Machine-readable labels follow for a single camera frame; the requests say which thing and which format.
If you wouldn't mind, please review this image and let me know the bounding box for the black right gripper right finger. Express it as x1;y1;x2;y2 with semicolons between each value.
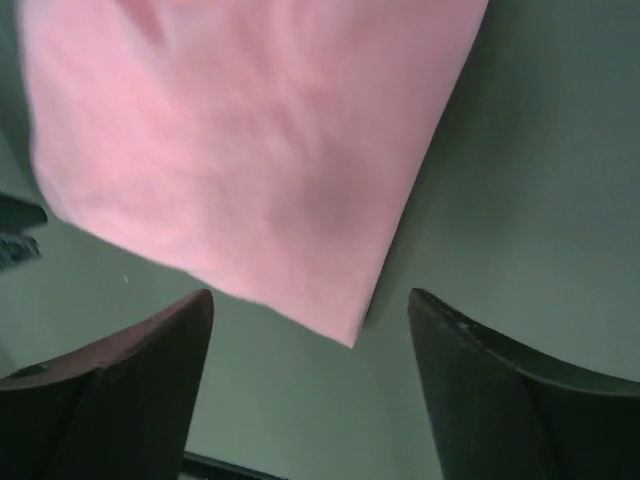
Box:
408;289;639;479

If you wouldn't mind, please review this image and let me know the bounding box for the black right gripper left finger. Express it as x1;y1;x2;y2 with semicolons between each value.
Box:
1;289;214;479

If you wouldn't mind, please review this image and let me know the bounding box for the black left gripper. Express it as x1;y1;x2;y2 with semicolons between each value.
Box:
0;193;48;270

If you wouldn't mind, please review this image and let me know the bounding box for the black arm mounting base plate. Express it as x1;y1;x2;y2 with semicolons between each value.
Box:
178;452;279;480

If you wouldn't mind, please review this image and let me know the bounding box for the pink t shirt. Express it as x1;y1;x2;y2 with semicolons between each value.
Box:
16;0;487;347

